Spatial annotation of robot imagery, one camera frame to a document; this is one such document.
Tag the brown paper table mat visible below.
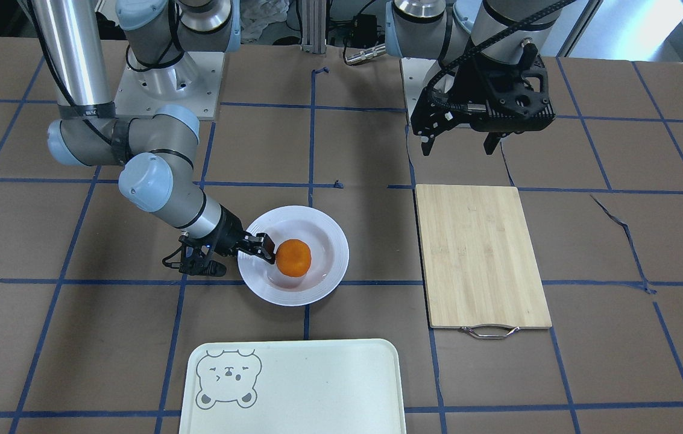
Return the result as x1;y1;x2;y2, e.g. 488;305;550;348
0;38;683;433

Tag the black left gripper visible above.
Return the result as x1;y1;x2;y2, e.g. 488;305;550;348
410;51;556;156

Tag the cream tray with bear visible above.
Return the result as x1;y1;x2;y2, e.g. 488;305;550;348
179;338;407;433

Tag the white round plate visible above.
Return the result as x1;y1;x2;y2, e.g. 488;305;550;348
238;206;349;307

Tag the bamboo cutting board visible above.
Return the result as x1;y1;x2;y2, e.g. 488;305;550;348
415;184;552;339

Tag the orange fruit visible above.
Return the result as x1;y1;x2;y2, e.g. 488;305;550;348
275;239;312;278

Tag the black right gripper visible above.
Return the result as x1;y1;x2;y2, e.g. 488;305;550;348
178;206;276;277

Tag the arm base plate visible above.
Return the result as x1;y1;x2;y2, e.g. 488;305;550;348
115;51;226;121
401;57;441;94

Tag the aluminium frame post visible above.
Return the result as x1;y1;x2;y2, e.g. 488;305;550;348
297;0;329;55

